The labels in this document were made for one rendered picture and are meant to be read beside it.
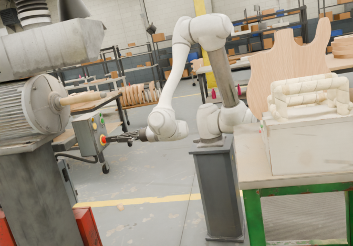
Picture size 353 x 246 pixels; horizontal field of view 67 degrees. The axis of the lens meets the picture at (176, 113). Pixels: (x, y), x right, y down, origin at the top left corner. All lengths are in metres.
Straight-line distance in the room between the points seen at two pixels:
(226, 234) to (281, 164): 1.26
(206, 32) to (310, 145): 0.79
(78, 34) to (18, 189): 0.75
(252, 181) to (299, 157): 0.16
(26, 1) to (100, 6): 12.17
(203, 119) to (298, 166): 0.95
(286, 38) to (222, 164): 0.93
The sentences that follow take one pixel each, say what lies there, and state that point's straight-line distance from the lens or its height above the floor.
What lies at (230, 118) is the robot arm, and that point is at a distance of 1.65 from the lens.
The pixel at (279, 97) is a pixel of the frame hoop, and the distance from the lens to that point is 0.85.
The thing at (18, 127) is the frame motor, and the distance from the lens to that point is 1.23.
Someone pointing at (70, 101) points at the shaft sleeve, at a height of 1.25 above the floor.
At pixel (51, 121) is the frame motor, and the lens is 1.20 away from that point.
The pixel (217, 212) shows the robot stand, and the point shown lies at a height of 0.23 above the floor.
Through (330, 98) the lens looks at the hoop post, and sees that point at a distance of 0.97.
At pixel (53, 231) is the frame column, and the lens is 1.46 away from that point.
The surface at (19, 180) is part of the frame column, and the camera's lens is 1.35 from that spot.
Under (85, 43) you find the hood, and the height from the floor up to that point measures 1.45.
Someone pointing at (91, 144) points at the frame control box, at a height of 0.98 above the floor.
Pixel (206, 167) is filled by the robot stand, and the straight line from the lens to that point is 1.83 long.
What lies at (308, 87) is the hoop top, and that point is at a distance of 0.86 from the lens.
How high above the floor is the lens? 1.38
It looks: 14 degrees down
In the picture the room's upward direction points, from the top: 11 degrees counter-clockwise
